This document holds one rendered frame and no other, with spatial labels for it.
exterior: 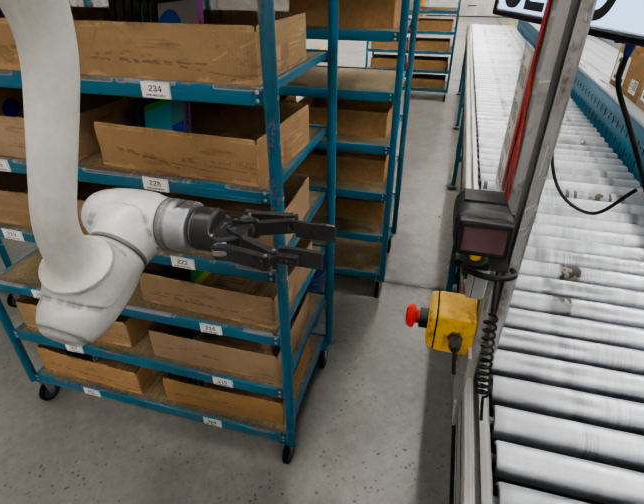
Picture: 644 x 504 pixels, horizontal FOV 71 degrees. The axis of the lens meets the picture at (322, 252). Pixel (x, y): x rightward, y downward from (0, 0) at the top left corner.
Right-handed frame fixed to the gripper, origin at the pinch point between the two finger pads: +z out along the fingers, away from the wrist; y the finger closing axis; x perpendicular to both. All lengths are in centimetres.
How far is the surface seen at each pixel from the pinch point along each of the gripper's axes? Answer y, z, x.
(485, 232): -12.5, 23.7, -12.8
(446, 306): -0.8, 22.0, 7.3
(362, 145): 109, -12, 21
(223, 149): 20.8, -25.0, -6.3
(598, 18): 12.7, 34.7, -32.1
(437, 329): -3.6, 21.2, 10.0
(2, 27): 22, -72, -27
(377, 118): 121, -9, 13
